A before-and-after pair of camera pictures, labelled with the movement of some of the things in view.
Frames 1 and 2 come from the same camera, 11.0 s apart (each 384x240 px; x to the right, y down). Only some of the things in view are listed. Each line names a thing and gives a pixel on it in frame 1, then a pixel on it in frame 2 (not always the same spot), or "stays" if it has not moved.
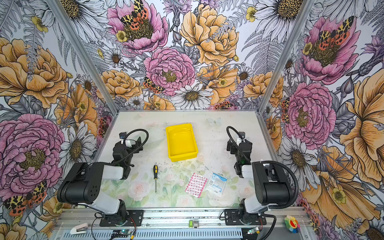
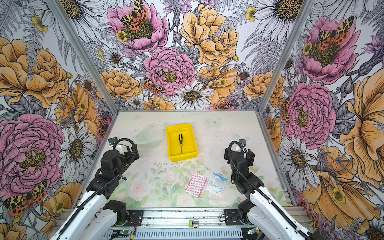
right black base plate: [232, 218] stays
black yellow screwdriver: [155, 169] → [180, 141]
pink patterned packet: [196, 185] stays
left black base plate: [135, 217] stays
